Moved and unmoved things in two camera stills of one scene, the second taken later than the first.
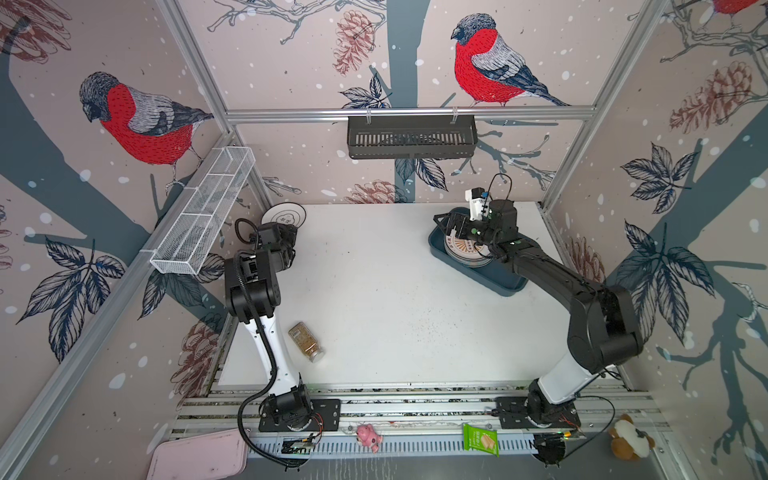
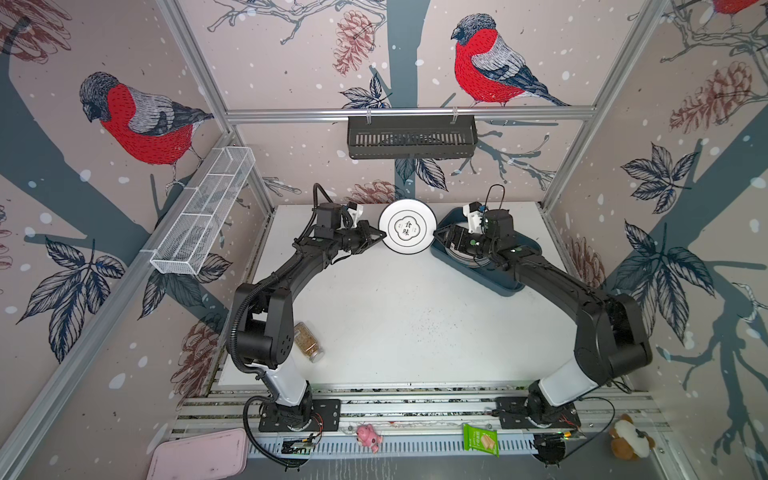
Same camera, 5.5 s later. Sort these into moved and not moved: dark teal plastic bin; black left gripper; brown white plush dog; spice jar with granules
Moved: black left gripper
Not moved: spice jar with granules; dark teal plastic bin; brown white plush dog
